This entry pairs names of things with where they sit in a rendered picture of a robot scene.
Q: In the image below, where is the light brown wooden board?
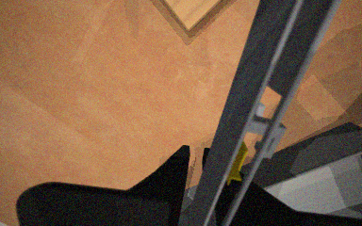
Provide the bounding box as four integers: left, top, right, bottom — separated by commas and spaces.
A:
163, 0, 222, 32

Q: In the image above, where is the grey rectangular tray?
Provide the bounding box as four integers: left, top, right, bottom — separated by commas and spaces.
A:
252, 122, 362, 218

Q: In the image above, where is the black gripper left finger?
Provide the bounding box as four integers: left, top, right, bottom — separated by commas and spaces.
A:
16, 145, 190, 226

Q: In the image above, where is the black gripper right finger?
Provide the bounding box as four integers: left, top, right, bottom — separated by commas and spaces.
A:
215, 181, 362, 226

